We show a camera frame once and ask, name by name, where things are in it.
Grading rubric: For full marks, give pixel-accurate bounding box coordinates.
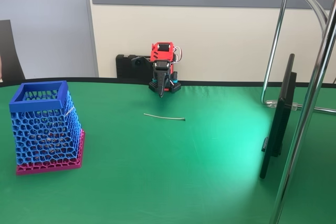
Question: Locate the blue lattice basket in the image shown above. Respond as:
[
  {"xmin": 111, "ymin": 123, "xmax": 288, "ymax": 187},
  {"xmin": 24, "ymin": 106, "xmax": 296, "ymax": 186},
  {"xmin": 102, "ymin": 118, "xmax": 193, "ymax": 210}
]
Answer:
[{"xmin": 8, "ymin": 80, "xmax": 82, "ymax": 166}]

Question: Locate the magenta lattice base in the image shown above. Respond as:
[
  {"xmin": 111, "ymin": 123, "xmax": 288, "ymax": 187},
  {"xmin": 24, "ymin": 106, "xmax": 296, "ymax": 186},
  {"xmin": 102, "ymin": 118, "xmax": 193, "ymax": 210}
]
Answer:
[{"xmin": 16, "ymin": 129, "xmax": 86, "ymax": 176}]

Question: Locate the green cloth with black edge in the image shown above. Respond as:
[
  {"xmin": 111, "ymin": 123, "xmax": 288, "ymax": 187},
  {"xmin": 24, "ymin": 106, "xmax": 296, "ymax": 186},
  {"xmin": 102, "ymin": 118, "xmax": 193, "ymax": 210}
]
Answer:
[{"xmin": 0, "ymin": 77, "xmax": 336, "ymax": 224}]

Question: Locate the clear plastic clip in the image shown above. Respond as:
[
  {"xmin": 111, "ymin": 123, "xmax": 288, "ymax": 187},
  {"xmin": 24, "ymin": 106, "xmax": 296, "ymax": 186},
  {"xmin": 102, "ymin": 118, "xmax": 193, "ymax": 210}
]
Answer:
[{"xmin": 266, "ymin": 99, "xmax": 300, "ymax": 111}]

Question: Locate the chrome tube stand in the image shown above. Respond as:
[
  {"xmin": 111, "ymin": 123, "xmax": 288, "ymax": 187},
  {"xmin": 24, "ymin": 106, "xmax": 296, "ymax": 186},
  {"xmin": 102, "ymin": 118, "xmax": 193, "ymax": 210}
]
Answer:
[{"xmin": 260, "ymin": 0, "xmax": 336, "ymax": 224}]

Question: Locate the red white wrist servo cable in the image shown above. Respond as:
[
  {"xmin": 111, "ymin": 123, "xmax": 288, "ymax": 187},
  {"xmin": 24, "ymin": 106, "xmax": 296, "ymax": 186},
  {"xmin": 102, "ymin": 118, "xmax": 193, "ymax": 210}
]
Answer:
[{"xmin": 172, "ymin": 46, "xmax": 185, "ymax": 64}]

